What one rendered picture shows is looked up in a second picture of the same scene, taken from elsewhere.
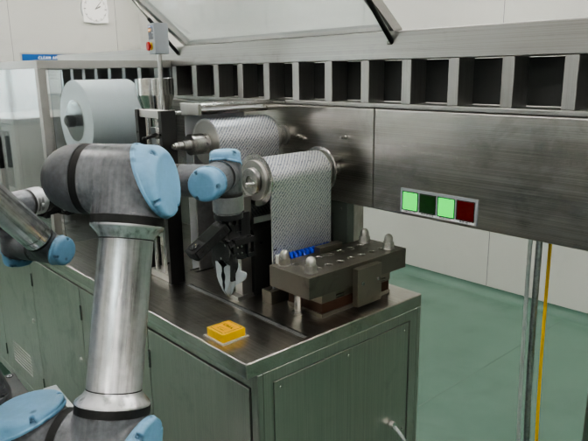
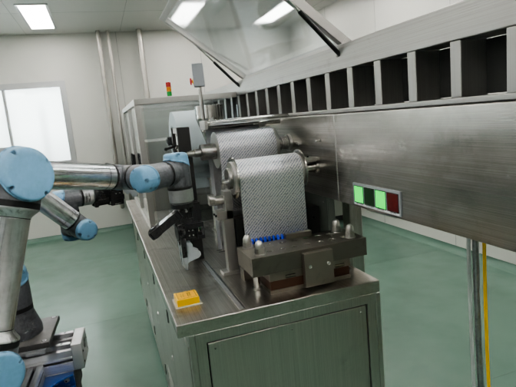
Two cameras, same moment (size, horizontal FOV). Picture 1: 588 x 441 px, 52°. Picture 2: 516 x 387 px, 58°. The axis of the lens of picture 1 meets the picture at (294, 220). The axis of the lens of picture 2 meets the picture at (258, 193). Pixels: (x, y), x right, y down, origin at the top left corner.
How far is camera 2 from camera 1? 68 cm
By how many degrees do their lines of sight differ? 24
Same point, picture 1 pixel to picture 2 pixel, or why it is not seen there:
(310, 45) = (297, 66)
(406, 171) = (355, 167)
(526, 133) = (427, 124)
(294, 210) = (265, 203)
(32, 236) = (61, 219)
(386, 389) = (342, 365)
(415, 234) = not seen: hidden behind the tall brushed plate
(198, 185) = (134, 180)
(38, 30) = (222, 82)
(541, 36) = (430, 28)
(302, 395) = (240, 358)
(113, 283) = not seen: outside the picture
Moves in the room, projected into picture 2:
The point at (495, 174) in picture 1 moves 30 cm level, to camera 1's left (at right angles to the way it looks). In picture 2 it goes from (410, 166) to (299, 170)
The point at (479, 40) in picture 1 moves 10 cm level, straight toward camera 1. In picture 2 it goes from (390, 41) to (373, 38)
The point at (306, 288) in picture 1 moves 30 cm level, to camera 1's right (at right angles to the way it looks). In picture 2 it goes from (251, 267) to (348, 272)
